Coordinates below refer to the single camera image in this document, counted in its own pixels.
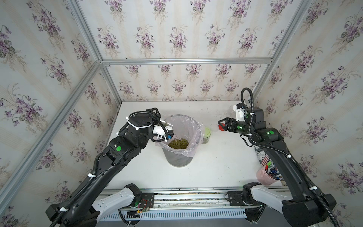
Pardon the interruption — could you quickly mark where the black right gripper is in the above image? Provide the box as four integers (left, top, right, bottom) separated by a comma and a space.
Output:
219, 117, 255, 138

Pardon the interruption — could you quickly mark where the red jar lid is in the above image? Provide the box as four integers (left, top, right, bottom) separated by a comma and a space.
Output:
218, 123, 225, 131

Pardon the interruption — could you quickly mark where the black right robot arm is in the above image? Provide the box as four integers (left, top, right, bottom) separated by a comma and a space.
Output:
218, 88, 339, 227

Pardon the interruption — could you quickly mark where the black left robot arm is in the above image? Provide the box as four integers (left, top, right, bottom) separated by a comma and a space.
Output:
46, 107, 174, 227

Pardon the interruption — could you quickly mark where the green mung beans pile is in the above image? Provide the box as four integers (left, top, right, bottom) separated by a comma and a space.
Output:
168, 139, 189, 149

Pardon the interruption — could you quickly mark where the green lid bean jar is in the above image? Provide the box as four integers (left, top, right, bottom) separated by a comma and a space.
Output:
202, 127, 211, 144

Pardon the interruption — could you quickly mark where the mesh bin with pink bag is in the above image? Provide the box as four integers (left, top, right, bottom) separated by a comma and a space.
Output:
156, 114, 205, 167

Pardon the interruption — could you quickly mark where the pink pen cup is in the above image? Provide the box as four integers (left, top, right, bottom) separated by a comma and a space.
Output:
256, 165, 283, 185

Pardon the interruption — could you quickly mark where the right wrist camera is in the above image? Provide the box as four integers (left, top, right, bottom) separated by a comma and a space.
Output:
233, 103, 247, 122

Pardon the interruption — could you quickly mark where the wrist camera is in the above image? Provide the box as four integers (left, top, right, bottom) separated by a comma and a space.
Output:
151, 123, 174, 143
233, 103, 247, 122

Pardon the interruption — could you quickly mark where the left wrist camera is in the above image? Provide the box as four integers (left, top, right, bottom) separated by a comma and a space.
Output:
151, 123, 174, 143

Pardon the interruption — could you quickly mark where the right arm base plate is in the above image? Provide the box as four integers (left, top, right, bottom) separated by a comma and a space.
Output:
224, 191, 254, 206

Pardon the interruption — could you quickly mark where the white slotted cable duct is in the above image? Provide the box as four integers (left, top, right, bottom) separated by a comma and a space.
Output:
102, 208, 247, 221

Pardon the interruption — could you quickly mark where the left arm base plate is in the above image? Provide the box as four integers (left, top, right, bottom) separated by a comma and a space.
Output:
124, 193, 155, 212

